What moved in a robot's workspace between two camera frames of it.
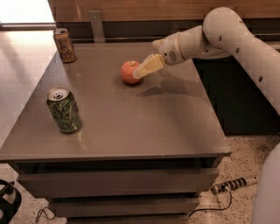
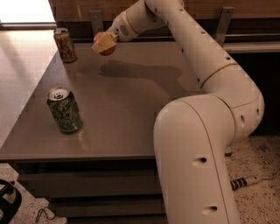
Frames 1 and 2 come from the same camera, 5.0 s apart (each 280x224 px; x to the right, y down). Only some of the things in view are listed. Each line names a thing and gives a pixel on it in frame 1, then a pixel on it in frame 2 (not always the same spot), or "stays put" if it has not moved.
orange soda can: x=65 y=45 stays put
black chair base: x=9 y=210 stays put
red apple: x=127 y=69 to x=108 y=52
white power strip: x=234 y=184 stays put
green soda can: x=64 y=109 stays put
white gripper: x=170 y=48 to x=122 y=28
